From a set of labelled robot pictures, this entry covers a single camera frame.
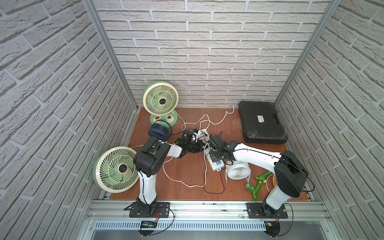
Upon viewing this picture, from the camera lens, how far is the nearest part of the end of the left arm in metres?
0.81

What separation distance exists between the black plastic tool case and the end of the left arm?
35cm

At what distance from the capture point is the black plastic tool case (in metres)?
0.97
